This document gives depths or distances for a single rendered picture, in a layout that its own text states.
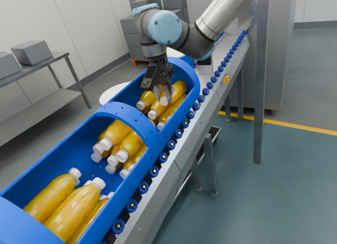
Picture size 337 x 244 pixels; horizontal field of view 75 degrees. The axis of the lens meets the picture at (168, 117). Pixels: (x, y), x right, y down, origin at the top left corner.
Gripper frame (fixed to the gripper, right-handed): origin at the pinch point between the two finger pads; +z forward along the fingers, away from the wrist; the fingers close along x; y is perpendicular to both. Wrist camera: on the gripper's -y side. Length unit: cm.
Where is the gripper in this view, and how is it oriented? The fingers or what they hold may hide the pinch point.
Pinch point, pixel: (163, 101)
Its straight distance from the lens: 93.1
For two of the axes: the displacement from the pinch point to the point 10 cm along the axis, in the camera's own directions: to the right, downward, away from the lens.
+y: 4.5, -5.8, 6.8
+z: 1.9, 8.1, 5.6
